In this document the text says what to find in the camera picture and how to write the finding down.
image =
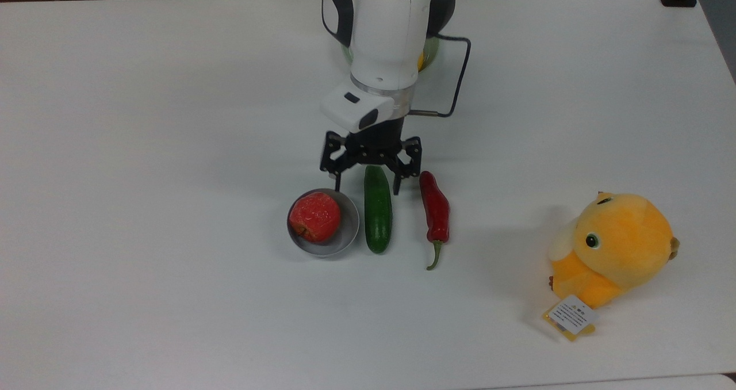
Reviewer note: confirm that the yellow banana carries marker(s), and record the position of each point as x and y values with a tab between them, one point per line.
421	63

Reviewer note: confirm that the small metal bowl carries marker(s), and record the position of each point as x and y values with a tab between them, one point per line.
348	234

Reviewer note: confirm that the red chili pepper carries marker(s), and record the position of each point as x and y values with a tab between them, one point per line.
435	206

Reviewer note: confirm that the orange plush dinosaur toy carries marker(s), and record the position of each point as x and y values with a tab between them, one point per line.
615	246

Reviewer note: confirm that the red apple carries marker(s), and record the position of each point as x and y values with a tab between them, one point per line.
313	217

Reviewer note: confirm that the pale green plate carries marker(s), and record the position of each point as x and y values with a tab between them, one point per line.
434	50

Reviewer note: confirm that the green cucumber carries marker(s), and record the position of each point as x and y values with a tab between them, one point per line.
378	217

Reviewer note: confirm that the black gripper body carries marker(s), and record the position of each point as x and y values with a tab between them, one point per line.
376	145

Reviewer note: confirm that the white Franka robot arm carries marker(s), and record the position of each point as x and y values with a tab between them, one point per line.
385	33

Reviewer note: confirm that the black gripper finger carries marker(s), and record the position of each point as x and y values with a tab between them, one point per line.
333	157
409	160

